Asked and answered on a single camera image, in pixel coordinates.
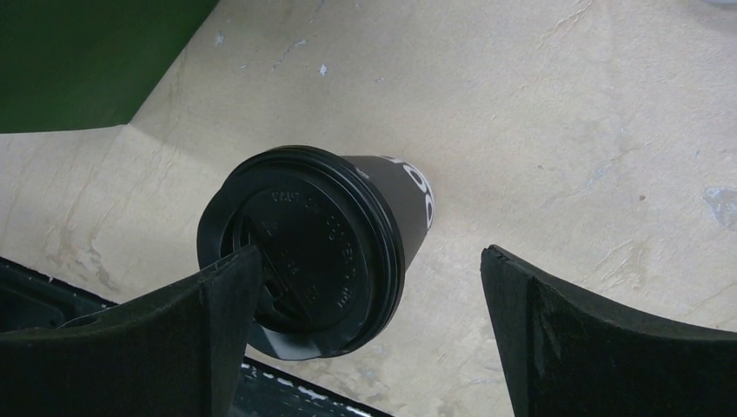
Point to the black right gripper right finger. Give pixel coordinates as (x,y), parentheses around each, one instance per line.
(567,351)

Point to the single black coffee lid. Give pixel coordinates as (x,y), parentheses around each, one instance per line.
(331,259)

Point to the green paper bag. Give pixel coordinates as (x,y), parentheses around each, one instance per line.
(70,65)

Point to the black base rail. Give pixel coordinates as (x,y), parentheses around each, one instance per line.
(173,368)

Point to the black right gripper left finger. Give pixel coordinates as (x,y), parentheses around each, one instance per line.
(144,357)

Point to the dark takeout coffee cup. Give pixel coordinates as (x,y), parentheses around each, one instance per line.
(408,194)

